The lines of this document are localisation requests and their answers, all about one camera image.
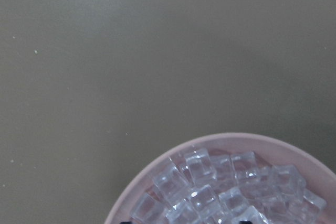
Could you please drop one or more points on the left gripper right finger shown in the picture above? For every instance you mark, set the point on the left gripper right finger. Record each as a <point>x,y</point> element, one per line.
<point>245,222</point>

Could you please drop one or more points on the pile of ice cubes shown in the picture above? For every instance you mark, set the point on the pile of ice cubes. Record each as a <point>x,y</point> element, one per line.
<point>217,187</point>

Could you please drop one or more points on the pink bowl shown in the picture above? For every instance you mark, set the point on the pink bowl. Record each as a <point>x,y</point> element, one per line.
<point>320,179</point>

